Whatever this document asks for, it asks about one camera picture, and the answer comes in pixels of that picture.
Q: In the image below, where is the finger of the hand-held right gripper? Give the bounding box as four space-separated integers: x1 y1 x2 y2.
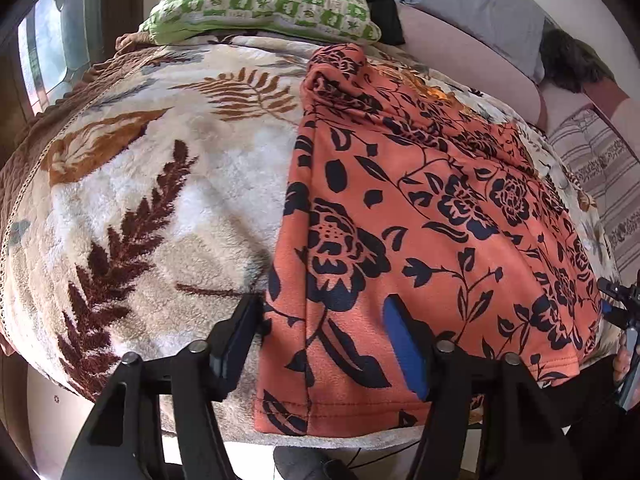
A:
597 277 640 329

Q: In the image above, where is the cream leaf print blanket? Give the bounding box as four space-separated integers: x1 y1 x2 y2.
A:
0 35 623 448

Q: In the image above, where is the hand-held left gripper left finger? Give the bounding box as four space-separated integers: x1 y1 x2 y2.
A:
60 294 264 480

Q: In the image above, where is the striped pink cushion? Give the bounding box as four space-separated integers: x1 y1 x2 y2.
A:
547 95 640 281

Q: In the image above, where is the dark furry cushion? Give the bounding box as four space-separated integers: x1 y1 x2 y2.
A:
540 29 617 93

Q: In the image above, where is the glass window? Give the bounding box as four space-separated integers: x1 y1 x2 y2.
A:
17 0 107 113

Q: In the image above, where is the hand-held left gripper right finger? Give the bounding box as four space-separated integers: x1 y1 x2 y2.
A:
382 294 583 480

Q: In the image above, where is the person's right hand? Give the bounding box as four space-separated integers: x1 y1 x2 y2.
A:
613 347 630 386

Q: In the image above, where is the orange black floral garment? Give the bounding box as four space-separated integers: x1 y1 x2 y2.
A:
252 44 606 436

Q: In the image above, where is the brown wooden panel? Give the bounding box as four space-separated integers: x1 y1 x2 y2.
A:
0 25 36 156

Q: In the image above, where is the blue-grey pillow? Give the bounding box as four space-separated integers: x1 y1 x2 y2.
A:
400 0 548 83

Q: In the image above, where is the brown quilted bedspread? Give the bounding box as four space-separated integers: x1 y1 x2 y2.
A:
0 32 161 241

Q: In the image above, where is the black cloth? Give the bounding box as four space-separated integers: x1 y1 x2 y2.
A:
260 0 406 47

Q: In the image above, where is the pink sofa cushion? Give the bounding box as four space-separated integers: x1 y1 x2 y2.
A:
397 2 596 133

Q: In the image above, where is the green white checkered pillow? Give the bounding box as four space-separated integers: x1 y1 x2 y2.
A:
139 0 382 45

